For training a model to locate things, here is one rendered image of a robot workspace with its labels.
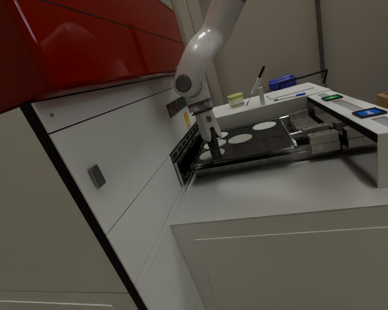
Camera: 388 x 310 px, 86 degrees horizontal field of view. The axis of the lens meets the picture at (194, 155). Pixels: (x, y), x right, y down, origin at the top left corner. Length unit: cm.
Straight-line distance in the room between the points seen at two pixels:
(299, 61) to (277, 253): 304
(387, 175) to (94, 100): 66
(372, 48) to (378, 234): 319
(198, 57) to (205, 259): 58
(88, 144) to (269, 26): 320
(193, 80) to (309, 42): 295
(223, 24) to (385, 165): 53
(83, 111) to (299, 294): 74
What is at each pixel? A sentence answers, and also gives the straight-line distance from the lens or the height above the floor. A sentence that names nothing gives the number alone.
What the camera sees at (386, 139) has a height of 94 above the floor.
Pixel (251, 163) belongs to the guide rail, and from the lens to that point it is 79.
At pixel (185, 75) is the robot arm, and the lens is 61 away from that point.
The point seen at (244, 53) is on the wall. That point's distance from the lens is 342.
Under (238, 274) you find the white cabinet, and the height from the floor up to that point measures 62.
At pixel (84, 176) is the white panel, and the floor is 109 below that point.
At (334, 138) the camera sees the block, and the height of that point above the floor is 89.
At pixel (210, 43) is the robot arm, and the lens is 64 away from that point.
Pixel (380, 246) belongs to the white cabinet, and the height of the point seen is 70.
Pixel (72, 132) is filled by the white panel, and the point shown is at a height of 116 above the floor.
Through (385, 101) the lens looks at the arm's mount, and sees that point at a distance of 106.
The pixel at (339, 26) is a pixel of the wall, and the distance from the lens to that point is 356.
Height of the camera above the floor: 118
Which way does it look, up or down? 20 degrees down
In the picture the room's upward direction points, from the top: 18 degrees counter-clockwise
